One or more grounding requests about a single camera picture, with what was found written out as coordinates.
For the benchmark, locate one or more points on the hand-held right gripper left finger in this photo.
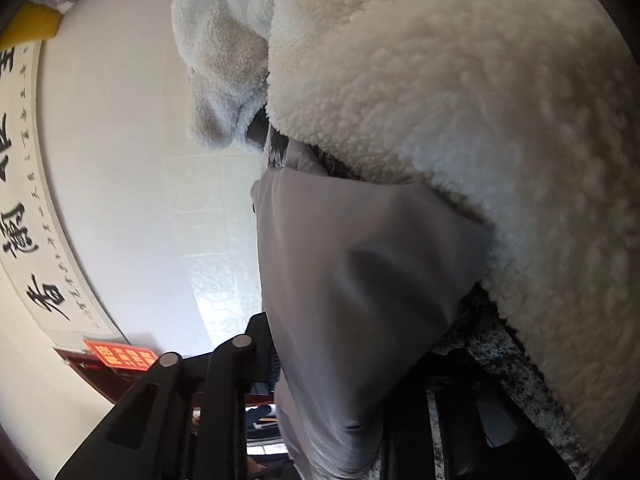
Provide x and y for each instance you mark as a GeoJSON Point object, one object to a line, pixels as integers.
{"type": "Point", "coordinates": [225, 410]}

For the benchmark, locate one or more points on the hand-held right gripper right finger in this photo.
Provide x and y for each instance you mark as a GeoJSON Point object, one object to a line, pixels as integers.
{"type": "Point", "coordinates": [410, 440]}

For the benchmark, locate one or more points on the red paper sign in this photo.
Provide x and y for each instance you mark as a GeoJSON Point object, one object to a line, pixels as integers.
{"type": "Point", "coordinates": [120, 355]}

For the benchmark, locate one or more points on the dark red wooden door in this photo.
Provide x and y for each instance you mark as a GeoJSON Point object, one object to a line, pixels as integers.
{"type": "Point", "coordinates": [97, 381]}

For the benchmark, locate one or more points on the yellow cushion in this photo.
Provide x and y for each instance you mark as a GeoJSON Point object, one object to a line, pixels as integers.
{"type": "Point", "coordinates": [30, 25]}

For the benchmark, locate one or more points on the calligraphy wall scroll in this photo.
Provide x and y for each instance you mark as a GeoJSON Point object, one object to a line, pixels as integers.
{"type": "Point", "coordinates": [30, 200]}

